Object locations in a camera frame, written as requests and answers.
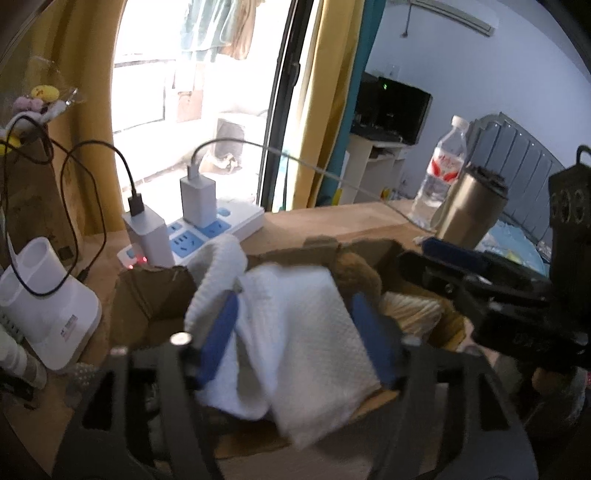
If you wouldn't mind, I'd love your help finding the yellow curtain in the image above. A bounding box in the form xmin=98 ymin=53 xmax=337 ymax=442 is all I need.
xmin=293 ymin=0 xmax=366 ymax=212
xmin=0 ymin=0 xmax=126 ymax=237

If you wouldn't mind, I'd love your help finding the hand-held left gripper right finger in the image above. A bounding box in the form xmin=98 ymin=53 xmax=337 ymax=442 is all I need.
xmin=348 ymin=294 xmax=541 ymax=480

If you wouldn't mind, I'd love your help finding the grey bed headboard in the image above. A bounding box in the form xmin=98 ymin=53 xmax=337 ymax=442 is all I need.
xmin=468 ymin=111 xmax=567 ymax=241

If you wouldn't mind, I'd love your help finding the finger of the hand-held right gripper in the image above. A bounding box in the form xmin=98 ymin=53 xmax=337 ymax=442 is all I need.
xmin=397 ymin=251 xmax=552 ymax=319
xmin=421 ymin=237 xmax=553 ymax=282

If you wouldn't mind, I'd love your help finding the black monitor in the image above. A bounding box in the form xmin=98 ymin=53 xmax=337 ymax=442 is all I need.
xmin=355 ymin=73 xmax=434 ymax=145

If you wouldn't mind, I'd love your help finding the white air conditioner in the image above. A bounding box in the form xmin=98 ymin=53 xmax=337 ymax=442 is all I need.
xmin=406 ymin=0 xmax=502 ymax=38

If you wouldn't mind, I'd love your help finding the bag of cotton swabs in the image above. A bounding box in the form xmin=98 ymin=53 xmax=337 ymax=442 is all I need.
xmin=380 ymin=292 xmax=447 ymax=334

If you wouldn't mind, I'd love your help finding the pale pink plush toy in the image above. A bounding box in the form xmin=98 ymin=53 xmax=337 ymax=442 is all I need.
xmin=12 ymin=95 xmax=44 ymax=116

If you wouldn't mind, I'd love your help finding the small white desk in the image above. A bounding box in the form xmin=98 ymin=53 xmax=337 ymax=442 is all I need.
xmin=341 ymin=131 xmax=413 ymax=205

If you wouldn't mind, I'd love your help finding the cardboard box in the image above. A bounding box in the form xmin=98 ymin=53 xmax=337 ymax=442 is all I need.
xmin=111 ymin=237 xmax=468 ymax=459

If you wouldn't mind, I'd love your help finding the steel tumbler with black lid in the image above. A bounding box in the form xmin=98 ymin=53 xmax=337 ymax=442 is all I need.
xmin=433 ymin=165 xmax=510 ymax=251

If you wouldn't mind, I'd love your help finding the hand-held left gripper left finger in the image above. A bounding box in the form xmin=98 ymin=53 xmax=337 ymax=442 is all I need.
xmin=53 ymin=292 xmax=241 ymax=480

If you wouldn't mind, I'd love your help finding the white cloth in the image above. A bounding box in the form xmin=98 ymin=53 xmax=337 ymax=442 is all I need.
xmin=185 ymin=234 xmax=385 ymax=451

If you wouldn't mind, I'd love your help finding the white plastic holder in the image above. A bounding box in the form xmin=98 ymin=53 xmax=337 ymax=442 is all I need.
xmin=0 ymin=236 xmax=103 ymax=372

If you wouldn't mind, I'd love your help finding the grey outdoor appliance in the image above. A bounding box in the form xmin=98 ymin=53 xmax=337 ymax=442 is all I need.
xmin=214 ymin=117 xmax=269 ymax=168

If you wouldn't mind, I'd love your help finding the yellow plush toy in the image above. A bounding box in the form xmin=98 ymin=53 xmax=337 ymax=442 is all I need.
xmin=30 ymin=84 xmax=60 ymax=103

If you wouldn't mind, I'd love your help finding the black charger cable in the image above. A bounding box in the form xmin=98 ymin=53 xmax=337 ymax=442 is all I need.
xmin=60 ymin=142 xmax=145 ymax=284

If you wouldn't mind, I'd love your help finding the white charger cable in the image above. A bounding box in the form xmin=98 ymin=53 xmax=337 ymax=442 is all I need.
xmin=188 ymin=138 xmax=435 ymax=232

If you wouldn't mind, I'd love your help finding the grey-blue hanging towel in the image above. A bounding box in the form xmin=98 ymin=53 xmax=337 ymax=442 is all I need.
xmin=180 ymin=0 xmax=232 ymax=62

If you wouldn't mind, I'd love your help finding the beige hanging garment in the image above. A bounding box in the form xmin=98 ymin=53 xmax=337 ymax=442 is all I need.
xmin=221 ymin=0 xmax=257 ymax=61

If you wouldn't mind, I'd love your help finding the black lamp cable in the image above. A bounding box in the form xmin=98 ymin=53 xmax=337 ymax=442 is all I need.
xmin=0 ymin=113 xmax=78 ymax=297

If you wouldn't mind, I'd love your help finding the white pill bottle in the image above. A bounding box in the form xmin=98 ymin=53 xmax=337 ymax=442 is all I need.
xmin=0 ymin=329 xmax=49 ymax=391

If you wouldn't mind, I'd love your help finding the brown fuzzy plush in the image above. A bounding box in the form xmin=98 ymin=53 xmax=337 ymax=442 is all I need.
xmin=329 ymin=251 xmax=385 ymax=302

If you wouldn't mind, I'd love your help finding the clear water bottle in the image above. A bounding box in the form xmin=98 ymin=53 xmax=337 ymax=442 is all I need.
xmin=410 ymin=115 xmax=471 ymax=230

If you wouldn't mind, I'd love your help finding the white and blue power strip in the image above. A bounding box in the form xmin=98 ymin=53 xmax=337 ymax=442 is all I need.
xmin=117 ymin=202 xmax=265 ymax=270

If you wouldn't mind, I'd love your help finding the black door frame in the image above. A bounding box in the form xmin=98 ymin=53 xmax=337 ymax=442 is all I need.
xmin=257 ymin=0 xmax=320 ymax=214

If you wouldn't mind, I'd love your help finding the blue printed blanket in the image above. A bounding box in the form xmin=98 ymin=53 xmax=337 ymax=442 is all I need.
xmin=479 ymin=220 xmax=553 ymax=274

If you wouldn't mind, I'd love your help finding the white charger with black cable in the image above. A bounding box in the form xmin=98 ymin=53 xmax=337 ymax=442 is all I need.
xmin=122 ymin=207 xmax=175 ymax=269

